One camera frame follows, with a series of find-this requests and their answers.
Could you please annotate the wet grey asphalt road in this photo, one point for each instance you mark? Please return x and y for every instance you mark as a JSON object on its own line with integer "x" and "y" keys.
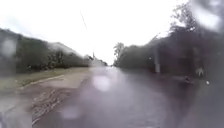
{"x": 123, "y": 100}

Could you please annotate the row of dark trees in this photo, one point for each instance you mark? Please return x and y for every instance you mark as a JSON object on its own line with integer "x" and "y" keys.
{"x": 173, "y": 53}

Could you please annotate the bare dirt verge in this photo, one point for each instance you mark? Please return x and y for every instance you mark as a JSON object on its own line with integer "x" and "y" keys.
{"x": 46, "y": 95}

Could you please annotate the long dark green hedge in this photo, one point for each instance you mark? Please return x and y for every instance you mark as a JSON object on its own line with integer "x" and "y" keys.
{"x": 36, "y": 56}

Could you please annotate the grass strip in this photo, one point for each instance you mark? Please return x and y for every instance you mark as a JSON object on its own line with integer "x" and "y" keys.
{"x": 30, "y": 77}

